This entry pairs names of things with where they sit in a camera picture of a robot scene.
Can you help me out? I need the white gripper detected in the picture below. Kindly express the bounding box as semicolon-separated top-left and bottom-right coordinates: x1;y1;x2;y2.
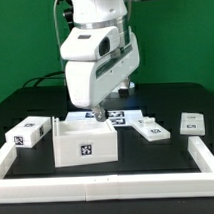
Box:
66;33;139;122

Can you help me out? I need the white cabinet body box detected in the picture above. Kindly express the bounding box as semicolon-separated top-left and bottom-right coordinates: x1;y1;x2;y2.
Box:
52;118;118;168

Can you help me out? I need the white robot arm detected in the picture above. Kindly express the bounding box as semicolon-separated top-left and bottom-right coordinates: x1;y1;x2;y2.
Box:
60;0;149;121

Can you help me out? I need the white cabinet top block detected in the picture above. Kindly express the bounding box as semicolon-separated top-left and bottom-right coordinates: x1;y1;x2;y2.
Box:
5;116;52;148

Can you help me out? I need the white base tag plate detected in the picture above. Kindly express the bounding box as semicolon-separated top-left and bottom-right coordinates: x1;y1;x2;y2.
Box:
65;110;142;127

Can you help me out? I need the black cable bundle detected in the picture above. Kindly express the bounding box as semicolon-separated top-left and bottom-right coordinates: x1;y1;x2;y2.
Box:
22;69;67;89

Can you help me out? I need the grey vertical cable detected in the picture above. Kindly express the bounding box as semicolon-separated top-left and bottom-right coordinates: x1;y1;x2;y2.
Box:
52;0;68;87

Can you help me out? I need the white U-shaped frame fence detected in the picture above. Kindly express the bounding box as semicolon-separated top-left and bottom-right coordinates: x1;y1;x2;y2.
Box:
0;136;214;204

